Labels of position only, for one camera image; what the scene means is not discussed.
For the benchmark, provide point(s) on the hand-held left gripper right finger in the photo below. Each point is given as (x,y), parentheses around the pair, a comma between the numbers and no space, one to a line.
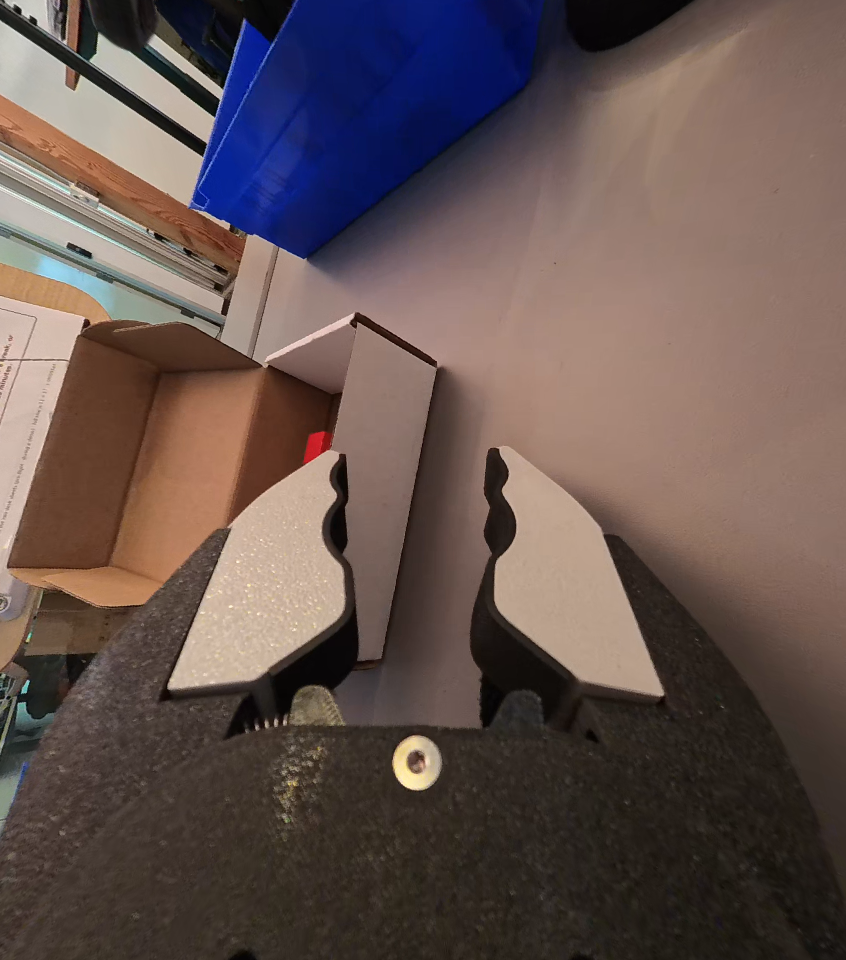
(573,600)

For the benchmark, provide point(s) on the white cardboard mailer box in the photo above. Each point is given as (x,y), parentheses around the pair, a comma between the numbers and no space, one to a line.
(393,420)

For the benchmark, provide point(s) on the wooden beam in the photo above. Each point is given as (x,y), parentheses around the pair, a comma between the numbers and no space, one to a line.
(93,172)

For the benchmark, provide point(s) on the blue plastic bin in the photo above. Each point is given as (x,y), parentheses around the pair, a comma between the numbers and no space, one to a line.
(378,112)

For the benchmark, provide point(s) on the red wooden cube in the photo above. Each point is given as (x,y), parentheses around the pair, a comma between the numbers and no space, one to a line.
(318,448)

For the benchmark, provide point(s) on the aluminium rail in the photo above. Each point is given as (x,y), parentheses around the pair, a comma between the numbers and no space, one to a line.
(93,225)

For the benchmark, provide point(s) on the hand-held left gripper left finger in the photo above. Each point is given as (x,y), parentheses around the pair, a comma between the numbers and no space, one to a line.
(265,592)

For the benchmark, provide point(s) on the black mat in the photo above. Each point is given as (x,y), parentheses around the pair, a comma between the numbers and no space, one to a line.
(617,22)

